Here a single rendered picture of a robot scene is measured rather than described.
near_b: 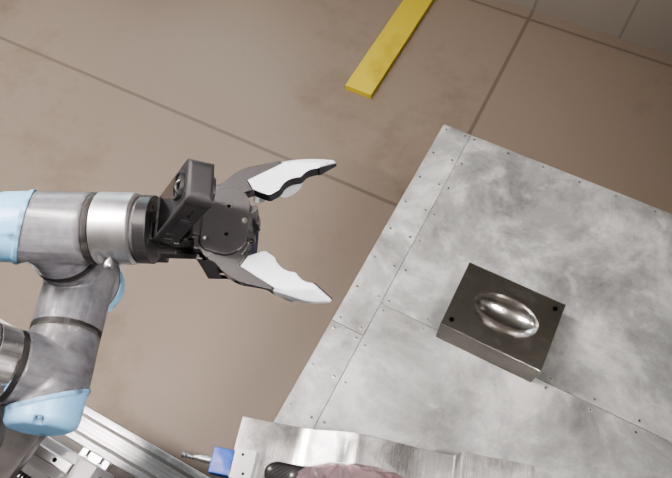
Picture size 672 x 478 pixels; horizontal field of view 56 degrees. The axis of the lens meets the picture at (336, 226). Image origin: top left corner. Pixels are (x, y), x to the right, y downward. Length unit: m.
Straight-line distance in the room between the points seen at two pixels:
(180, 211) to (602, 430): 0.96
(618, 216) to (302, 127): 1.44
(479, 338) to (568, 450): 0.25
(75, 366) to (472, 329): 0.76
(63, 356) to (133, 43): 2.44
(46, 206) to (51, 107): 2.24
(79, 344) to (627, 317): 1.06
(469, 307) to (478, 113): 1.55
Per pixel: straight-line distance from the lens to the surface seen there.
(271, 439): 1.18
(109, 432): 1.92
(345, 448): 1.13
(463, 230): 1.42
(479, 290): 1.28
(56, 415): 0.71
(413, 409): 1.25
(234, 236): 0.63
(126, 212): 0.65
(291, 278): 0.61
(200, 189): 0.56
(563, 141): 2.71
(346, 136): 2.57
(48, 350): 0.72
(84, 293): 0.75
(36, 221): 0.68
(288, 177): 0.65
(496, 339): 1.24
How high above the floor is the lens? 2.00
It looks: 59 degrees down
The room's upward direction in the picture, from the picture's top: straight up
